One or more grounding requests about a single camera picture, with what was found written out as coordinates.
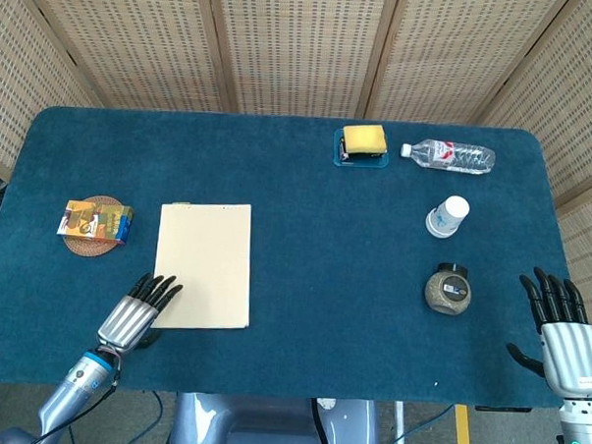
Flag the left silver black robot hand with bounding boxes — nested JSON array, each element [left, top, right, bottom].
[[94, 270, 185, 359]]

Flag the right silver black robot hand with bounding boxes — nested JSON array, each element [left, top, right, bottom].
[[503, 265, 592, 401]]

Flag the beige cover lined notebook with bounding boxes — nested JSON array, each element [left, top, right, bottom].
[[151, 199, 255, 333]]

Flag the round woven brown coaster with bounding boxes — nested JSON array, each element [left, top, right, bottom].
[[62, 194, 126, 259]]

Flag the colourful yellow cardboard box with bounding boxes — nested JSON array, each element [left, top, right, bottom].
[[55, 198, 135, 248]]

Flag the round glass jar black lid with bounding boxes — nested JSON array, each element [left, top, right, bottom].
[[423, 261, 474, 317]]

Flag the blue-grey robot torso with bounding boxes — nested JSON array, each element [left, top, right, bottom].
[[168, 391, 383, 444]]

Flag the white paper cup stack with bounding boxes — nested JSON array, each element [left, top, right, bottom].
[[424, 194, 471, 240]]

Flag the blue carpet table cover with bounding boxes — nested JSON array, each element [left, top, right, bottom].
[[0, 103, 576, 411]]

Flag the clear plastic water bottle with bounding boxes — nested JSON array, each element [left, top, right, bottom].
[[400, 137, 497, 177]]

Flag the blue plastic tray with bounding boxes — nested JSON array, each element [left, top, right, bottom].
[[332, 128, 393, 170]]

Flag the black rectangular box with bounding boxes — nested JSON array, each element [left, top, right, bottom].
[[338, 135, 388, 163]]

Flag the yellow sponge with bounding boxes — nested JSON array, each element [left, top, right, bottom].
[[342, 123, 388, 156]]

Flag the woven wood-framed folding screen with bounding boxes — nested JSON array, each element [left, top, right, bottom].
[[0, 0, 592, 314]]

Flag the black cable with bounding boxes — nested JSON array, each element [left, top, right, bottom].
[[308, 398, 332, 444]]

